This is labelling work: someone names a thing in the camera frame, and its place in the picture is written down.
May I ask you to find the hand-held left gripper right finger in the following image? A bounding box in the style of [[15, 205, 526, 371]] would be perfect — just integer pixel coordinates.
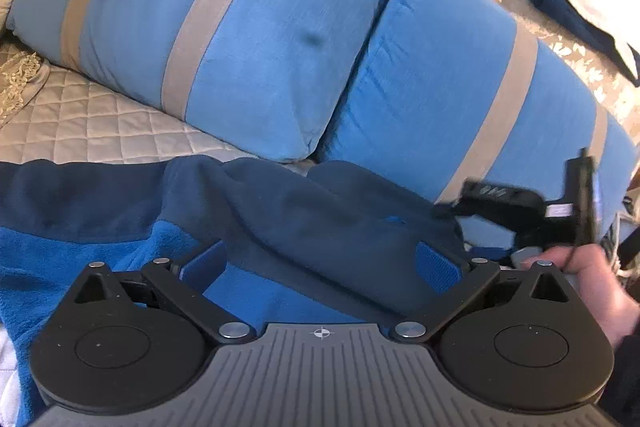
[[390, 241, 575, 344]]

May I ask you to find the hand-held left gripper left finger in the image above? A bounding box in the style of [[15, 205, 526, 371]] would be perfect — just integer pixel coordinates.
[[72, 239, 257, 344]]

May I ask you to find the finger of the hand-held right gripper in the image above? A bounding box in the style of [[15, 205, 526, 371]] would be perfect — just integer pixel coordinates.
[[431, 199, 476, 223]]

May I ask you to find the blue fleece jacket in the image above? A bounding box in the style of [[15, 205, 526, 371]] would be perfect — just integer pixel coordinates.
[[0, 154, 511, 427]]

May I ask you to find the person's right forearm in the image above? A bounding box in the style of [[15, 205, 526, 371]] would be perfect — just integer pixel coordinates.
[[595, 307, 640, 427]]

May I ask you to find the person's right hand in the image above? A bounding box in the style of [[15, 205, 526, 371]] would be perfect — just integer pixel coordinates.
[[520, 244, 640, 350]]

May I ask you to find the blue pillow with beige stripes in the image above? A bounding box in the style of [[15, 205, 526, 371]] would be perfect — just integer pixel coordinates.
[[317, 0, 638, 253], [5, 0, 396, 164]]

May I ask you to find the cream crochet lace throw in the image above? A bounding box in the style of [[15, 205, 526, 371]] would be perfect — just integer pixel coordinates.
[[0, 51, 51, 128]]

